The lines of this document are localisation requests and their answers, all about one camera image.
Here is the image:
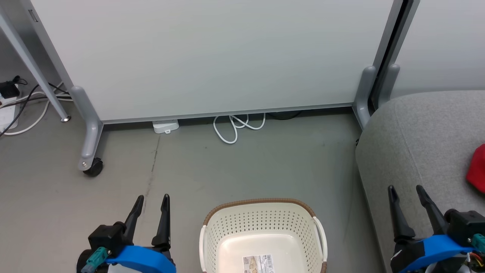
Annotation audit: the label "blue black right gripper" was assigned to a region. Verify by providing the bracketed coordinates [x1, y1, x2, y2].
[387, 185, 475, 273]

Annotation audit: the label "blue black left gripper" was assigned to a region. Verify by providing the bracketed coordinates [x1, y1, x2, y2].
[105, 194, 177, 273]

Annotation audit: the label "red garment white stripes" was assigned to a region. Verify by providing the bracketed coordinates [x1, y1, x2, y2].
[466, 143, 485, 194]

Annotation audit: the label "cream perforated laundry basket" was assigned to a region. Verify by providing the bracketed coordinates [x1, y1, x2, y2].
[199, 198, 329, 273]

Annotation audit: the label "grey fabric sofa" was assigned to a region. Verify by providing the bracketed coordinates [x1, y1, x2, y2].
[355, 89, 485, 273]

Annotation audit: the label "black caster wheel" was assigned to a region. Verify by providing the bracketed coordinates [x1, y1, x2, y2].
[83, 158, 104, 177]

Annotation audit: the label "small white adaptor box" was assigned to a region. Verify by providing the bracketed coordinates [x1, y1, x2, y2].
[152, 119, 180, 135]

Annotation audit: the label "paper barcode label sticker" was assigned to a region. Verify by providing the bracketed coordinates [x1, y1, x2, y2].
[242, 254, 274, 273]

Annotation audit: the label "wide white partition panel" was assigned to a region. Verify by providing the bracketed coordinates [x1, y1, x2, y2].
[21, 0, 404, 171]

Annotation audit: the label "narrow white partition panel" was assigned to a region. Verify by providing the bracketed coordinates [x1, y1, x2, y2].
[379, 0, 485, 108]

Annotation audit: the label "white power strip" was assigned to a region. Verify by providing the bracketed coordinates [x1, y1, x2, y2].
[0, 95, 22, 133]

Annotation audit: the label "black power plug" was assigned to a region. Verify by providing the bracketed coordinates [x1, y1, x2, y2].
[0, 76, 21, 100]

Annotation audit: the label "grey metal table leg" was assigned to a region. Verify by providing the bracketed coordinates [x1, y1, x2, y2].
[0, 6, 71, 123]

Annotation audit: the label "white looped floor cable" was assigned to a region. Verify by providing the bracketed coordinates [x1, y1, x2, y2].
[213, 113, 267, 145]

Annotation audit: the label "black cable under partition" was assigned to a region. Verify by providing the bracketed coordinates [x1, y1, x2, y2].
[266, 110, 304, 121]

